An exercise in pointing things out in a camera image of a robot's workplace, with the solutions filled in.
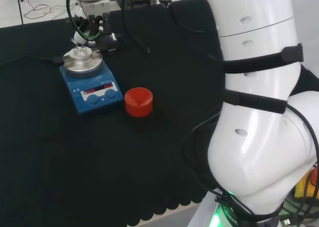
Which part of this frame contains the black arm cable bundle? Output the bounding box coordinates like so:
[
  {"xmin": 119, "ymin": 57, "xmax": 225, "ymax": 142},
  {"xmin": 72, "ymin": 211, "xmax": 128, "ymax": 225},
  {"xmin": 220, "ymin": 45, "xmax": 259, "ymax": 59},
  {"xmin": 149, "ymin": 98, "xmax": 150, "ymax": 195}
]
[{"xmin": 181, "ymin": 104, "xmax": 319, "ymax": 223}]

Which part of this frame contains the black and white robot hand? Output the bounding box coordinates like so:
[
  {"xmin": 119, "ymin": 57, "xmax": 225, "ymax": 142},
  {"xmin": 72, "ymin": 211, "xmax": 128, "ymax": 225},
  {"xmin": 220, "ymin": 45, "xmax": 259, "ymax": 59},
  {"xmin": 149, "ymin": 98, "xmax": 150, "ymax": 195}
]
[{"xmin": 66, "ymin": 0, "xmax": 123, "ymax": 54}]

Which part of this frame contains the black heater power cable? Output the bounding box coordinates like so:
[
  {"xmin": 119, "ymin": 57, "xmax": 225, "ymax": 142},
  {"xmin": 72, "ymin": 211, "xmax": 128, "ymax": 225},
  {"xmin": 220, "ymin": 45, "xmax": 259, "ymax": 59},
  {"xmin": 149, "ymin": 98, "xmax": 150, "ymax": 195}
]
[{"xmin": 0, "ymin": 55, "xmax": 57, "ymax": 66}]

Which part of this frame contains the yellow stop button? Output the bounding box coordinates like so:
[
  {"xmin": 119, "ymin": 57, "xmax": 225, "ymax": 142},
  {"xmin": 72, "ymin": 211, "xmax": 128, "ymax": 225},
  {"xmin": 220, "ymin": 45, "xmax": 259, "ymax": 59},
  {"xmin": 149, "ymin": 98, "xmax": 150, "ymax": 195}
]
[{"xmin": 295, "ymin": 167, "xmax": 319, "ymax": 200}]

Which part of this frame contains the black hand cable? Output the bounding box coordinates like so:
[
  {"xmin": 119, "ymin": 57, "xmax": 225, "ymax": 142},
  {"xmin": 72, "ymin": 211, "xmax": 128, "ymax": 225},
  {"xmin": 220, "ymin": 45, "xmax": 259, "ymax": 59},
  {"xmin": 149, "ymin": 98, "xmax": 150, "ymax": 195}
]
[{"xmin": 121, "ymin": 0, "xmax": 151, "ymax": 55}]

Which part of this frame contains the thin background floor cable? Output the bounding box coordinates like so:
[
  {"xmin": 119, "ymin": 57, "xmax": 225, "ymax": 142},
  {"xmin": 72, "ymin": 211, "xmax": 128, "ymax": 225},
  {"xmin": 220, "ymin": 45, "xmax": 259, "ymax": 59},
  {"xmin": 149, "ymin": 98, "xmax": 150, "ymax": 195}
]
[{"xmin": 17, "ymin": 0, "xmax": 68, "ymax": 21}]

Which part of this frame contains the blue heater with steel plate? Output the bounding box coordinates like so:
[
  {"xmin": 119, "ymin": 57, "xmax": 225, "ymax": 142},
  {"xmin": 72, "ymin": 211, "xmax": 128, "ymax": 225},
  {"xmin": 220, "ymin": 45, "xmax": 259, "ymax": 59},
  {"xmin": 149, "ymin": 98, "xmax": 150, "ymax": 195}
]
[{"xmin": 53, "ymin": 48, "xmax": 125, "ymax": 116}]

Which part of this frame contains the clear round-bottom glass flask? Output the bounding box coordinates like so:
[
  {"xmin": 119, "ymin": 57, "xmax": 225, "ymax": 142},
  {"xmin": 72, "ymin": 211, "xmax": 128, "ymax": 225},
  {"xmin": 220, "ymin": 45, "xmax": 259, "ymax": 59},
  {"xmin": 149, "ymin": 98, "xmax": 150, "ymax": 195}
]
[{"xmin": 73, "ymin": 46, "xmax": 90, "ymax": 59}]

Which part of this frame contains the green cable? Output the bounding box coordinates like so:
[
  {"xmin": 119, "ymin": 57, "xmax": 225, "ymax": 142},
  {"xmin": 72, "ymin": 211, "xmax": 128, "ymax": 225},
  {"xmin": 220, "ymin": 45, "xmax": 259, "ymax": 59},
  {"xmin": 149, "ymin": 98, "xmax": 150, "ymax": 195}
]
[{"xmin": 65, "ymin": 0, "xmax": 104, "ymax": 41}]

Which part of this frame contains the black bench cloth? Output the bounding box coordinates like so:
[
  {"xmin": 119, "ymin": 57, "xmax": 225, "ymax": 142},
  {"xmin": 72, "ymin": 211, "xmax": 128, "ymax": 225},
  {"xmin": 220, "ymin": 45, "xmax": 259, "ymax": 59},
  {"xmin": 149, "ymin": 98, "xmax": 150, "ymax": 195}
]
[{"xmin": 0, "ymin": 0, "xmax": 225, "ymax": 227}]

